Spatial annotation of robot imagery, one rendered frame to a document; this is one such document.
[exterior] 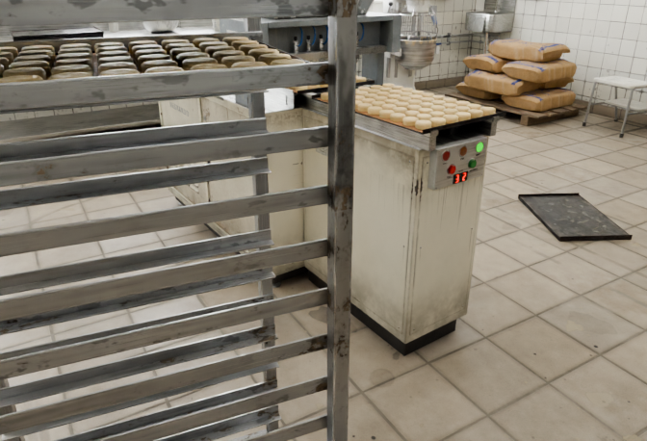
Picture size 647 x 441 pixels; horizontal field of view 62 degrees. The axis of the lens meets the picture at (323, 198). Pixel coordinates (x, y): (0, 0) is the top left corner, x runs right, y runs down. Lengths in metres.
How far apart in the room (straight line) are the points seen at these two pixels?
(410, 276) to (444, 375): 0.40
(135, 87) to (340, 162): 0.29
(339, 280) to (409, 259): 1.06
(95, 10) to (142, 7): 0.05
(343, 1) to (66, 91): 0.35
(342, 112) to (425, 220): 1.15
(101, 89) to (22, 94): 0.08
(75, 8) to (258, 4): 0.21
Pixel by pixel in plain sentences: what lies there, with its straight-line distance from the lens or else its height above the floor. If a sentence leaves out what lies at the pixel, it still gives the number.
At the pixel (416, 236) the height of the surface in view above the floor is 0.53.
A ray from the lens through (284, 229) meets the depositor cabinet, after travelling 2.39.
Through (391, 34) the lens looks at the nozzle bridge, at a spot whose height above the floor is 1.10.
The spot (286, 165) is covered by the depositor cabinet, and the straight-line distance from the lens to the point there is 2.28.
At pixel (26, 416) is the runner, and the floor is 0.79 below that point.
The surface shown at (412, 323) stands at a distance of 2.05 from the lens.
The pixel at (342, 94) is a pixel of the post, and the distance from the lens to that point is 0.74.
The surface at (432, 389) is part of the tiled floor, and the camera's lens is 2.05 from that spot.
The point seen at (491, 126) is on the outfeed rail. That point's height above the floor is 0.87.
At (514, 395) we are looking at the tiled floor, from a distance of 2.10.
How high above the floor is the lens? 1.36
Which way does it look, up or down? 23 degrees down
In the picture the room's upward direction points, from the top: straight up
